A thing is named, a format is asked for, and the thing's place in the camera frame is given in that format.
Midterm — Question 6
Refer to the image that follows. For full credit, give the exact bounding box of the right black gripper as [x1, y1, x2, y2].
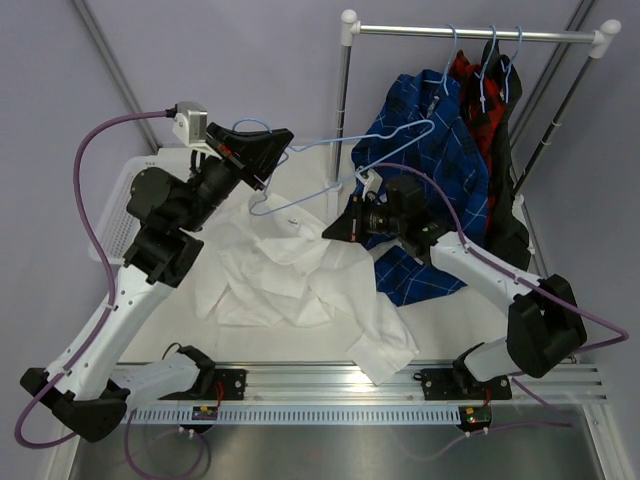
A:
[324, 194, 406, 243]

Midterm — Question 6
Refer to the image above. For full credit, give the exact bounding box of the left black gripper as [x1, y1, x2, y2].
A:
[176, 123, 293, 234]

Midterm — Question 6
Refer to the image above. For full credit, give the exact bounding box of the light blue wire hanger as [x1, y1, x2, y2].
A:
[248, 119, 436, 217]

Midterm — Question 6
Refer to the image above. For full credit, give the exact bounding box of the white shirt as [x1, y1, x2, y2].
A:
[187, 194, 419, 385]

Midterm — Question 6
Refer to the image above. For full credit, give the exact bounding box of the blue plaid shirt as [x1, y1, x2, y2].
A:
[351, 69, 489, 307]

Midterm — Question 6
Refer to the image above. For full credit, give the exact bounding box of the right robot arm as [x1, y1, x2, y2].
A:
[322, 175, 587, 399]

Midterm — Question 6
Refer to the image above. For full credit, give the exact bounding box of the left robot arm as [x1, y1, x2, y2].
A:
[20, 123, 294, 443]

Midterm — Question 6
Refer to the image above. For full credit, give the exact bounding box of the black pinstripe shirt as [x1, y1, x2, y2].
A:
[482, 48, 531, 270]

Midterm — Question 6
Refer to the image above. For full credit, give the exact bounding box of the red black plaid shirt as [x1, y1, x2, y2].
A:
[449, 50, 505, 156]

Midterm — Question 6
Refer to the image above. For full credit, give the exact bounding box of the white and silver clothes rack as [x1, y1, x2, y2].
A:
[327, 9, 622, 206]

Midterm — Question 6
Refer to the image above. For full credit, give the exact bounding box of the white plastic basket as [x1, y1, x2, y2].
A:
[94, 148, 190, 265]

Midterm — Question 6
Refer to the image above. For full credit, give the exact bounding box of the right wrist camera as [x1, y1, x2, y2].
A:
[356, 169, 383, 201]

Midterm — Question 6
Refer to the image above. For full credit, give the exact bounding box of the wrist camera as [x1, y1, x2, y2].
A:
[356, 169, 383, 201]
[165, 101, 208, 151]

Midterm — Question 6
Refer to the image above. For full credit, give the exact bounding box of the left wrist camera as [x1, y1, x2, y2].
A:
[165, 101, 208, 151]

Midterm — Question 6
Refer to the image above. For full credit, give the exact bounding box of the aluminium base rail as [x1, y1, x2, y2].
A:
[109, 360, 608, 404]

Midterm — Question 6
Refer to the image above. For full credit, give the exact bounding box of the blue shirt wire hanger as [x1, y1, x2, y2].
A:
[430, 24, 458, 110]

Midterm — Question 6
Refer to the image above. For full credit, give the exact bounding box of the white slotted cable duct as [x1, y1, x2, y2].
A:
[132, 404, 461, 426]

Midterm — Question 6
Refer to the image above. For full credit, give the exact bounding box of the red shirt wire hanger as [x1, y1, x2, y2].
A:
[479, 25, 498, 114]

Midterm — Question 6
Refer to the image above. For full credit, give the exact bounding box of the black shirt wire hanger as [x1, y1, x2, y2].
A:
[500, 26, 523, 103]

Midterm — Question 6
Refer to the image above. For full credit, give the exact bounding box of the grey frame post left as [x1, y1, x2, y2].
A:
[67, 0, 162, 153]

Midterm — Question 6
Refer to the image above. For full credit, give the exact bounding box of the grey frame post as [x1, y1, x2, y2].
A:
[67, 0, 162, 153]
[509, 0, 598, 146]

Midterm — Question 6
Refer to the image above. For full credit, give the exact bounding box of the grey frame post right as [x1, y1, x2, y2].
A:
[509, 0, 598, 146]

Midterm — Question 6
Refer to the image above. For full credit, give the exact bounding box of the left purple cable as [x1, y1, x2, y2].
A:
[12, 108, 176, 475]

